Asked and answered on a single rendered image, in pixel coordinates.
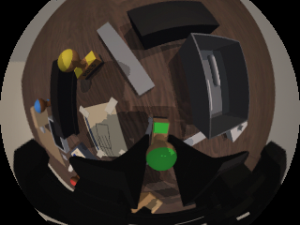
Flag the tan clipboard with grey clip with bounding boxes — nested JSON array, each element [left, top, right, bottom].
[[37, 125, 65, 166]]

